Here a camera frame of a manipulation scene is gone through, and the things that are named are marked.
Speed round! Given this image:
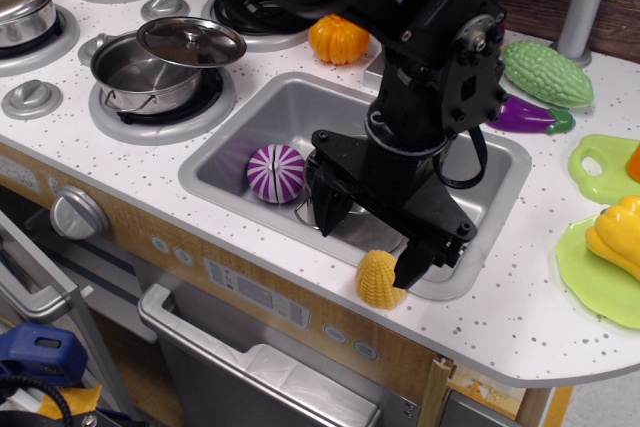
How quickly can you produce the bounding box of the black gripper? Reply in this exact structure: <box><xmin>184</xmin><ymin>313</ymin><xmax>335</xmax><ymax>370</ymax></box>
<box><xmin>311</xmin><ymin>129</ymin><xmax>477</xmax><ymax>290</ymax></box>

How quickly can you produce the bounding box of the yellow toy corn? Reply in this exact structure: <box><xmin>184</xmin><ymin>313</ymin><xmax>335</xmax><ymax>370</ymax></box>
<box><xmin>355</xmin><ymin>250</ymin><xmax>406</xmax><ymax>310</ymax></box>

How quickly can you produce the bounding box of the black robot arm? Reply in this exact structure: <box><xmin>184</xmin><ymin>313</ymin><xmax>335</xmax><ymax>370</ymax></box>
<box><xmin>272</xmin><ymin>0</ymin><xmax>507</xmax><ymax>289</ymax></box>

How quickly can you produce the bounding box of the steel pot in sink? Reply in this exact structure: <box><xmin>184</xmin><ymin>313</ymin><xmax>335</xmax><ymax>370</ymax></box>
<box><xmin>294</xmin><ymin>150</ymin><xmax>402</xmax><ymax>251</ymax></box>

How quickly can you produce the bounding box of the grey toy sink basin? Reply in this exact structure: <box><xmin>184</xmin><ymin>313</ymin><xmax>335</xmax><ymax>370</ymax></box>
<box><xmin>179</xmin><ymin>73</ymin><xmax>531</xmax><ymax>300</ymax></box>

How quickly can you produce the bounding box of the steel pot lid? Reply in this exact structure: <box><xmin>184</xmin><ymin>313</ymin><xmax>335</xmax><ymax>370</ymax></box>
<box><xmin>136</xmin><ymin>17</ymin><xmax>247</xmax><ymax>69</ymax></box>

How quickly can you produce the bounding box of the steel pot on stove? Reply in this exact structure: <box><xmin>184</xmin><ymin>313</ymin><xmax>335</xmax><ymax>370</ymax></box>
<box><xmin>90</xmin><ymin>32</ymin><xmax>202</xmax><ymax>115</ymax></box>

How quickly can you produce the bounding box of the steel lidded pot far left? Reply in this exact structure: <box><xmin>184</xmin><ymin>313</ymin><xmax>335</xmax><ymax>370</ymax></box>
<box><xmin>1</xmin><ymin>0</ymin><xmax>57</xmax><ymax>49</ymax></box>

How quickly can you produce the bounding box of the purple white striped toy onion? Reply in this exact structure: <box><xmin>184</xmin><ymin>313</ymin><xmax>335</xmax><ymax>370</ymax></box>
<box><xmin>246</xmin><ymin>144</ymin><xmax>305</xmax><ymax>204</ymax></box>

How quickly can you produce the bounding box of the purple toy eggplant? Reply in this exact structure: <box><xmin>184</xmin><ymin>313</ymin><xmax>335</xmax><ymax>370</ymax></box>
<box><xmin>487</xmin><ymin>95</ymin><xmax>576</xmax><ymax>135</ymax></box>

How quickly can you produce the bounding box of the orange toy pumpkin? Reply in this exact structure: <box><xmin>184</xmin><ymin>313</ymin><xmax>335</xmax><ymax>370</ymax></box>
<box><xmin>308</xmin><ymin>14</ymin><xmax>370</xmax><ymax>65</ymax></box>

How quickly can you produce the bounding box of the silver dishwasher door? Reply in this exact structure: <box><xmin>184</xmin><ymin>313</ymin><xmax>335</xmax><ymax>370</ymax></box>
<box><xmin>138</xmin><ymin>283</ymin><xmax>421</xmax><ymax>426</ymax></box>

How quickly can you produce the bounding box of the green toy bitter gourd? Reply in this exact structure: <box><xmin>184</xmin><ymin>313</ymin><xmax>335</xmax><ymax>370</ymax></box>
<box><xmin>502</xmin><ymin>41</ymin><xmax>594</xmax><ymax>109</ymax></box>

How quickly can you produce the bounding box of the yellow toy bell pepper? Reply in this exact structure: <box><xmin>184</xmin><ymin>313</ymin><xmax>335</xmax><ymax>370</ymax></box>
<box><xmin>585</xmin><ymin>195</ymin><xmax>639</xmax><ymax>280</ymax></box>

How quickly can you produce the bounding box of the light green toy plate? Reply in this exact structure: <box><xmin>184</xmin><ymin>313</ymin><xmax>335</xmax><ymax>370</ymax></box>
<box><xmin>555</xmin><ymin>216</ymin><xmax>639</xmax><ymax>330</ymax></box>

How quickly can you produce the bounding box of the green toy cutting board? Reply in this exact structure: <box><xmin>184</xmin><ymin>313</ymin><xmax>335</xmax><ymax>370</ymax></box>
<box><xmin>567</xmin><ymin>134</ymin><xmax>639</xmax><ymax>205</ymax></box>

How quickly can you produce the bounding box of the black stove burner back right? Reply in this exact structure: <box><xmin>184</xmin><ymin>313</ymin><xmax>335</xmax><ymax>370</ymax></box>
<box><xmin>201</xmin><ymin>0</ymin><xmax>313</xmax><ymax>53</ymax></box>

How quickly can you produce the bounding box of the orange toy item right edge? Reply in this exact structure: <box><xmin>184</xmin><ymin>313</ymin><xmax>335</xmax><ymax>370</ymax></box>
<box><xmin>625</xmin><ymin>145</ymin><xmax>640</xmax><ymax>181</ymax></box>

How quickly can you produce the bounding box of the silver oven knob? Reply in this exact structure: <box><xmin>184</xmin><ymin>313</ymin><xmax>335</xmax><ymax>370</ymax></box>
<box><xmin>49</xmin><ymin>185</ymin><xmax>110</xmax><ymax>240</ymax></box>

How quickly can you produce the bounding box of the grey stove knob middle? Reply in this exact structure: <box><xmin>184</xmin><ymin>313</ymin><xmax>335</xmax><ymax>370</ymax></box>
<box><xmin>140</xmin><ymin>0</ymin><xmax>190</xmax><ymax>21</ymax></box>

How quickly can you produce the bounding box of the grey stove knob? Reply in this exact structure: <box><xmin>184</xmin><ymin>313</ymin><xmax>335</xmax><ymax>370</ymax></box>
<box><xmin>1</xmin><ymin>80</ymin><xmax>63</xmax><ymax>120</ymax></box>
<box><xmin>140</xmin><ymin>0</ymin><xmax>190</xmax><ymax>21</ymax></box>

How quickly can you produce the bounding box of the grey vertical pole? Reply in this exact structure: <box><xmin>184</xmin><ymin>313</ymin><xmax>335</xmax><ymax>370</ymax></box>
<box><xmin>554</xmin><ymin>0</ymin><xmax>601</xmax><ymax>67</ymax></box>

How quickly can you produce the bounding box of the blue clamp tool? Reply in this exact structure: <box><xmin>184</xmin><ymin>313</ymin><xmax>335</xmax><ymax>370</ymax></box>
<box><xmin>1</xmin><ymin>322</ymin><xmax>88</xmax><ymax>387</ymax></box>

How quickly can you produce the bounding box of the grey stove knob front left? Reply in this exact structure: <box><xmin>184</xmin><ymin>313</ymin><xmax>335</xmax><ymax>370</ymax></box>
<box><xmin>1</xmin><ymin>80</ymin><xmax>63</xmax><ymax>120</ymax></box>

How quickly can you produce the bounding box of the silver oven door handle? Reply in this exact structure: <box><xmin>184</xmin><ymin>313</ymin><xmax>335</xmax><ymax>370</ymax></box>
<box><xmin>0</xmin><ymin>211</ymin><xmax>81</xmax><ymax>323</ymax></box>

